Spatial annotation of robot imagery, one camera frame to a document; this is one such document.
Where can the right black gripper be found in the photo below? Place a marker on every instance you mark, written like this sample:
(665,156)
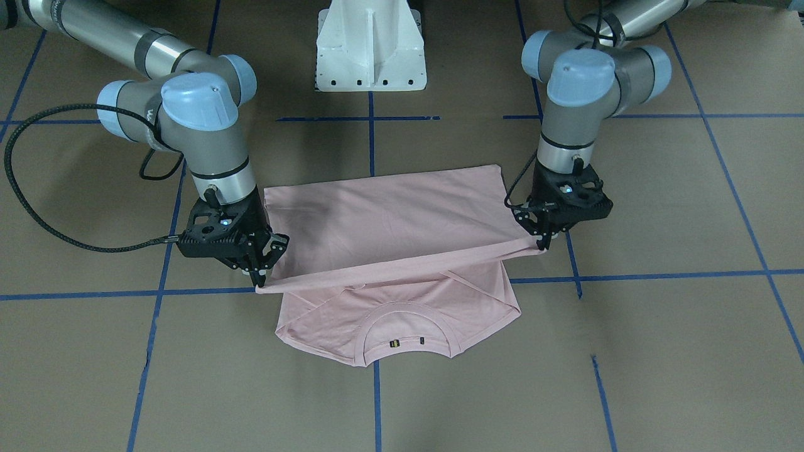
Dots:
(255,217)

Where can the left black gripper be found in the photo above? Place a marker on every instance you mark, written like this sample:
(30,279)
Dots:
(539,188)

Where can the pink Snoopy t-shirt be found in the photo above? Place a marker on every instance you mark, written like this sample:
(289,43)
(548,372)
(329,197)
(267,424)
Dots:
(392,264)

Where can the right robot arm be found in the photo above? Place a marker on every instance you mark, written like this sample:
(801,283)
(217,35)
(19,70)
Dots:
(188,104)

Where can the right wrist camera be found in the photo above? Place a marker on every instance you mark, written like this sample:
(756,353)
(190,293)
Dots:
(216,229)

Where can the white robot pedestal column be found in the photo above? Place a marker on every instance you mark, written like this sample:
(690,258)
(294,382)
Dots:
(375,46)

